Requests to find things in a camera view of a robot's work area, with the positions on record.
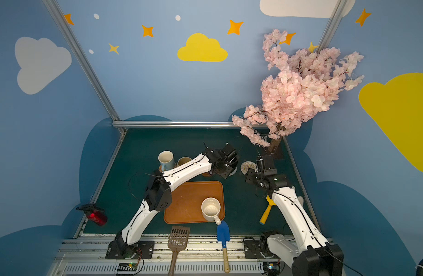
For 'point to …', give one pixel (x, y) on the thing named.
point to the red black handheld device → (94, 213)
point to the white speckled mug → (211, 209)
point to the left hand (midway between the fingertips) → (225, 168)
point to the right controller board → (272, 268)
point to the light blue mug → (166, 160)
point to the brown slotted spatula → (177, 241)
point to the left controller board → (127, 267)
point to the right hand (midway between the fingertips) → (252, 173)
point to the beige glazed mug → (183, 160)
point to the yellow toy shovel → (266, 213)
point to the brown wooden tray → (187, 200)
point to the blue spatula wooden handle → (223, 235)
